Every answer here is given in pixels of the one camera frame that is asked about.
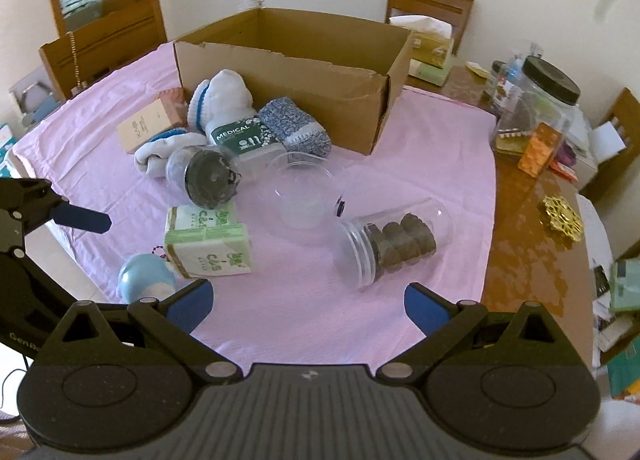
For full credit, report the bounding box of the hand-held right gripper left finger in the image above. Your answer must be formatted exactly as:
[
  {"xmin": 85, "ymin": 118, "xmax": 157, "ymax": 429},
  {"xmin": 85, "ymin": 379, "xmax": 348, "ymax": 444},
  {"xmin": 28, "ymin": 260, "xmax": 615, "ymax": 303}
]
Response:
[{"xmin": 44, "ymin": 279, "xmax": 240, "ymax": 385}]

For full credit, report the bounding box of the black cable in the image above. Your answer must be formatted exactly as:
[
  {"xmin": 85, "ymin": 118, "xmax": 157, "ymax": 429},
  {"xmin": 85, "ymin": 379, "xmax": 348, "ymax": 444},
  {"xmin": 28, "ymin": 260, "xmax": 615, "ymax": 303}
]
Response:
[{"xmin": 0, "ymin": 354, "xmax": 32, "ymax": 427}]

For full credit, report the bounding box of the clear jar with dark lid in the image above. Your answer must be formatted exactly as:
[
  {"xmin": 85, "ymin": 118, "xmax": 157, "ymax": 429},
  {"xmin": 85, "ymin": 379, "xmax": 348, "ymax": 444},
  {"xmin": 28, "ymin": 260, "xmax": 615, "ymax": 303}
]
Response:
[{"xmin": 165, "ymin": 145, "xmax": 244, "ymax": 209}]

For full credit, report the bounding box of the beaded chain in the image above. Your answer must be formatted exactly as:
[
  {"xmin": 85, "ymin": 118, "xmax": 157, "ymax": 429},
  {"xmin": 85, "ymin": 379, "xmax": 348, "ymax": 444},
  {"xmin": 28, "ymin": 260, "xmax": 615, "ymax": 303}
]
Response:
[{"xmin": 71, "ymin": 31, "xmax": 82, "ymax": 91}]

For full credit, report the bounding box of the large jar with black lid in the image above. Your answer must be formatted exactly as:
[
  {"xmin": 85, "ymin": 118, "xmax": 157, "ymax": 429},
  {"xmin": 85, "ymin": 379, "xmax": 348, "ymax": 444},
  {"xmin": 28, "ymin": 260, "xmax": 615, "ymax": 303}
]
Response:
[{"xmin": 492, "ymin": 56, "xmax": 582, "ymax": 161}]

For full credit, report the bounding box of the green label cotton swab box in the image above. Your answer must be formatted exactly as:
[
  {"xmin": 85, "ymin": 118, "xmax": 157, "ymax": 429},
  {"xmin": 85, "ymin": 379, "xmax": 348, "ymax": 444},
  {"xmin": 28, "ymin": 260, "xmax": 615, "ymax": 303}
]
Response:
[{"xmin": 209, "ymin": 115, "xmax": 286, "ymax": 176}]

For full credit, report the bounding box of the white sock with blue stripe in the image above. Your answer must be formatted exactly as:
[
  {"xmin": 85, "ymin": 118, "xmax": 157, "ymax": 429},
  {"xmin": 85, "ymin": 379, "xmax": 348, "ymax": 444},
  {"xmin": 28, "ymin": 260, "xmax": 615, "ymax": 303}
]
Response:
[
  {"xmin": 187, "ymin": 69, "xmax": 259, "ymax": 136},
  {"xmin": 134, "ymin": 129, "xmax": 208, "ymax": 180}
]

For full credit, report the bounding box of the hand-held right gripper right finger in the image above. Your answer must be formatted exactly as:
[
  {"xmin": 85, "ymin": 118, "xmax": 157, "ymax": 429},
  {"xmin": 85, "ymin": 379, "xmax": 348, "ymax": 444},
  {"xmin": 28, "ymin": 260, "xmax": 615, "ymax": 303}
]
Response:
[{"xmin": 377, "ymin": 282, "xmax": 581, "ymax": 384}]

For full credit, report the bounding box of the small bottle with label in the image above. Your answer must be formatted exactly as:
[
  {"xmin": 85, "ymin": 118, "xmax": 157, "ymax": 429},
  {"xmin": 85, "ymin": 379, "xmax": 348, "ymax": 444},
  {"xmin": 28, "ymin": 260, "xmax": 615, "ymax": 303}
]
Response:
[{"xmin": 487, "ymin": 60, "xmax": 525, "ymax": 111}]

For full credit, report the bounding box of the white tissue box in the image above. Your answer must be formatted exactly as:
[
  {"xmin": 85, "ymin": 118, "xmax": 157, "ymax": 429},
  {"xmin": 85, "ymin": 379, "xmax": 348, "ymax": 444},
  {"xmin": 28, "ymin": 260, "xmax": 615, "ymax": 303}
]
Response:
[{"xmin": 389, "ymin": 15, "xmax": 455, "ymax": 66}]

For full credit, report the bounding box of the beige carton box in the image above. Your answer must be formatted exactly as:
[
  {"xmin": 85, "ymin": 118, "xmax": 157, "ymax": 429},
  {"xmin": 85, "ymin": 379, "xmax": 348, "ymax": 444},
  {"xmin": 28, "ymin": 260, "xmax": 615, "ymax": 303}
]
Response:
[{"xmin": 116, "ymin": 99, "xmax": 185, "ymax": 155}]

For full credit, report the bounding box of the gold ornamental coaster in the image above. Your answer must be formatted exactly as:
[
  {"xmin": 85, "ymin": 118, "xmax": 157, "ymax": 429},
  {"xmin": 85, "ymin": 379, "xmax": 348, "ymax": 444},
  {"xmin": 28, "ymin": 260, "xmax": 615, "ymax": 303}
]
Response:
[{"xmin": 542, "ymin": 195, "xmax": 585, "ymax": 242}]

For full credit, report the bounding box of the orange packet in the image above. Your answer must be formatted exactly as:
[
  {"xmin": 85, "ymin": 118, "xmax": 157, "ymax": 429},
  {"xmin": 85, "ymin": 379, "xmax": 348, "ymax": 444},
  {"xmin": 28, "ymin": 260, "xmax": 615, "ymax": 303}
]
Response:
[{"xmin": 517, "ymin": 122, "xmax": 564, "ymax": 176}]

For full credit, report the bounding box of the green tissue pack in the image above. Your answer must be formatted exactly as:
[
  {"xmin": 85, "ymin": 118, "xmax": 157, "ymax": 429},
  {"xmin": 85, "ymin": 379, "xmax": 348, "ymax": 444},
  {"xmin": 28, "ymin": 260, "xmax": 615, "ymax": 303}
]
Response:
[
  {"xmin": 164, "ymin": 225, "xmax": 254, "ymax": 280},
  {"xmin": 166, "ymin": 204, "xmax": 248, "ymax": 237}
]

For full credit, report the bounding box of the brown cardboard box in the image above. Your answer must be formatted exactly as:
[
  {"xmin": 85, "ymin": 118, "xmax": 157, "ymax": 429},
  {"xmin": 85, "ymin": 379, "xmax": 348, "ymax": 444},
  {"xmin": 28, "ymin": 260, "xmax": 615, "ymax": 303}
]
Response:
[{"xmin": 173, "ymin": 7, "xmax": 412, "ymax": 156}]

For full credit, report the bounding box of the light green box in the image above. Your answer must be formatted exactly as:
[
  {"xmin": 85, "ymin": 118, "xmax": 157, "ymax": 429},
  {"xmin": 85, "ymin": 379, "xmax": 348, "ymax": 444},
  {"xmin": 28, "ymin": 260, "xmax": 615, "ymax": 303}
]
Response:
[{"xmin": 407, "ymin": 60, "xmax": 454, "ymax": 87}]

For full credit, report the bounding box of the light blue round container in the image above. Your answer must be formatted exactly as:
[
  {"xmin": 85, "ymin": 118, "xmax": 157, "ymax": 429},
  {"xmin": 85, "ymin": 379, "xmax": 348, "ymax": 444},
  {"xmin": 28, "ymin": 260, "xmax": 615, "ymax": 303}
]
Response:
[{"xmin": 117, "ymin": 252, "xmax": 177, "ymax": 304}]

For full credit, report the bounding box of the clear jar with cookies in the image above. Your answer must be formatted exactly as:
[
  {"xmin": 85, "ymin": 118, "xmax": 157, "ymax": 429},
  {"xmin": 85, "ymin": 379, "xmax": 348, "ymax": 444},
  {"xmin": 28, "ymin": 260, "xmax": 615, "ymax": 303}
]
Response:
[{"xmin": 334, "ymin": 197, "xmax": 451, "ymax": 291}]

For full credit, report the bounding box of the blue knit sock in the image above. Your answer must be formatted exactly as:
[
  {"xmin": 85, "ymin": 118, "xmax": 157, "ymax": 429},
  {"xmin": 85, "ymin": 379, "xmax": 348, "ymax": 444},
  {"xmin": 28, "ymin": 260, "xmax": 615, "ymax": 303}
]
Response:
[{"xmin": 258, "ymin": 97, "xmax": 333, "ymax": 157}]

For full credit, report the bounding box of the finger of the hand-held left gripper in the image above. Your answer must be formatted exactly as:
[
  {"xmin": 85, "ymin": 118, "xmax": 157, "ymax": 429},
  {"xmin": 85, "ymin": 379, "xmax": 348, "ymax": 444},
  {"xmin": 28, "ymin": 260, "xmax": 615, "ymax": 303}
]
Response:
[{"xmin": 50, "ymin": 202, "xmax": 112, "ymax": 234}]

